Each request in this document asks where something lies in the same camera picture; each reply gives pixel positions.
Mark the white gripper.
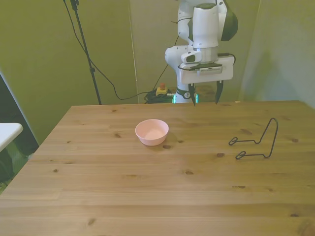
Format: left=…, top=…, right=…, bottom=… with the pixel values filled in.
left=179, top=56, right=234, bottom=107

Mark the pink plastic bowl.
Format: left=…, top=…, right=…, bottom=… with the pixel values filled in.
left=135, top=118, right=170, bottom=147

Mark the yellow emergency stop button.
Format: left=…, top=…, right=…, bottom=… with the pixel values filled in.
left=156, top=83, right=169, bottom=97

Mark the black tripod pole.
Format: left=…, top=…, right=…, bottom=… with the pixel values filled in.
left=70, top=0, right=102, bottom=105

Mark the dark panel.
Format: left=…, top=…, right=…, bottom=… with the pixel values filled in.
left=0, top=73, right=40, bottom=183

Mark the white side table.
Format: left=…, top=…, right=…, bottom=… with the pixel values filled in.
left=0, top=122, right=24, bottom=153

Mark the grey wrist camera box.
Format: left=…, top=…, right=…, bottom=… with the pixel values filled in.
left=188, top=62, right=227, bottom=75

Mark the thin black hanging cable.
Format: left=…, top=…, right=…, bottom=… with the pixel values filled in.
left=156, top=35, right=180, bottom=89

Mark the coiled black cable bundle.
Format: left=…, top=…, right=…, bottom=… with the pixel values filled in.
left=143, top=89, right=177, bottom=105

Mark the black tripod cable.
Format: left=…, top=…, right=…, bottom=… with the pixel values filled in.
left=62, top=0, right=158, bottom=101

